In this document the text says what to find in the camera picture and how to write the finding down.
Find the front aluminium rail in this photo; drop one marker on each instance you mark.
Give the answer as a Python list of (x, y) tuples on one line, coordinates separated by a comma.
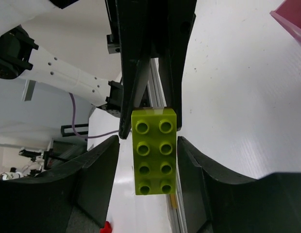
[(157, 100)]

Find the large pink container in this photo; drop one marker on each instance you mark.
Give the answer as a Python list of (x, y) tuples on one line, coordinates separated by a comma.
[(288, 15)]

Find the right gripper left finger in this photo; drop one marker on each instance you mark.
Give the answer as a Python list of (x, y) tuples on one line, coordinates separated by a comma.
[(72, 197)]

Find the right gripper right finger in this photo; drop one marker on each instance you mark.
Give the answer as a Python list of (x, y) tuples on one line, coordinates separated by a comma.
[(219, 200)]

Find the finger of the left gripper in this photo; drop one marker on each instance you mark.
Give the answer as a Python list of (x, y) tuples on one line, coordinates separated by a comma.
[(129, 23), (175, 24)]

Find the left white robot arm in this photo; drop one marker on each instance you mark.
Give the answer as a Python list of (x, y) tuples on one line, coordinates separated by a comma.
[(21, 57)]

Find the lime long lego brick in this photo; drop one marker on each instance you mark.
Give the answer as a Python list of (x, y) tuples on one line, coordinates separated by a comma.
[(154, 137)]

